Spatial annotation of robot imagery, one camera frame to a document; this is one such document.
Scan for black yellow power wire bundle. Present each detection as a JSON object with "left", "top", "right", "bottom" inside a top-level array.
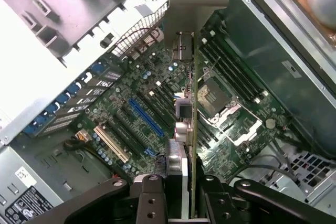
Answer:
[{"left": 64, "top": 129, "right": 92, "bottom": 154}]

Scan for blue expansion slot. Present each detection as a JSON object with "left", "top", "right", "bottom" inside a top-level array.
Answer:
[{"left": 128, "top": 99, "right": 165, "bottom": 138}]

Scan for open black PC case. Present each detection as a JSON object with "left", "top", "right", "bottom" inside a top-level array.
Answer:
[{"left": 0, "top": 0, "right": 336, "bottom": 224}]

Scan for metal socket cover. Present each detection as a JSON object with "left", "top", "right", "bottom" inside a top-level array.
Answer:
[{"left": 209, "top": 103, "right": 263, "bottom": 146}]

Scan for black RAM slot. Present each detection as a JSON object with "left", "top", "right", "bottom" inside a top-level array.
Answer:
[
  {"left": 201, "top": 38, "right": 262, "bottom": 104},
  {"left": 209, "top": 31, "right": 269, "bottom": 98}
]

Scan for green motherboard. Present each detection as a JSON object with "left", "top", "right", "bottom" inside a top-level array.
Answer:
[{"left": 76, "top": 6, "right": 297, "bottom": 183}]

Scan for grey power supply unit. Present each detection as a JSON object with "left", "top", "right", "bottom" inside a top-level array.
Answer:
[{"left": 0, "top": 145, "right": 66, "bottom": 224}]

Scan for white expansion slot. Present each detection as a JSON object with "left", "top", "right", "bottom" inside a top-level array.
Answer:
[{"left": 93, "top": 125, "right": 130, "bottom": 164}]

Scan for CPU socket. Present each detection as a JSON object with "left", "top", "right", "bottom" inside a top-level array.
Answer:
[{"left": 198, "top": 78, "right": 237, "bottom": 116}]

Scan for perforated metal disk bay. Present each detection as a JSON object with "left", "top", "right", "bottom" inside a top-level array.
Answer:
[{"left": 258, "top": 147, "right": 336, "bottom": 205}]

